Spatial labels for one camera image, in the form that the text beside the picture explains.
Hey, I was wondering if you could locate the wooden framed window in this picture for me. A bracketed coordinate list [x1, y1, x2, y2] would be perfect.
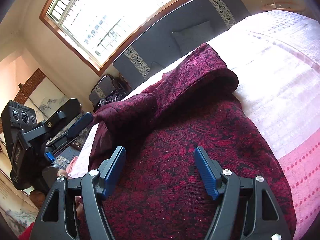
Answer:
[40, 0, 191, 75]

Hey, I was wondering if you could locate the wooden bedside table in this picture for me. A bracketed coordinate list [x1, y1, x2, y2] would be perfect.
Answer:
[261, 0, 305, 13]

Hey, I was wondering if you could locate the maroon floral garment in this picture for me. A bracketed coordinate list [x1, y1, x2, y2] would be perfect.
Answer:
[89, 44, 296, 239]

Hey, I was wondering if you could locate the left hand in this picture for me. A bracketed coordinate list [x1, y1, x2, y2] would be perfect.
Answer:
[29, 169, 85, 221]

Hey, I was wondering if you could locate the dark grey headboard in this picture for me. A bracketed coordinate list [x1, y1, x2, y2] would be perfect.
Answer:
[113, 0, 250, 89]

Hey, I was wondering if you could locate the grey pillow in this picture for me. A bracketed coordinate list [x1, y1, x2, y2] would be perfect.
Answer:
[171, 21, 215, 56]

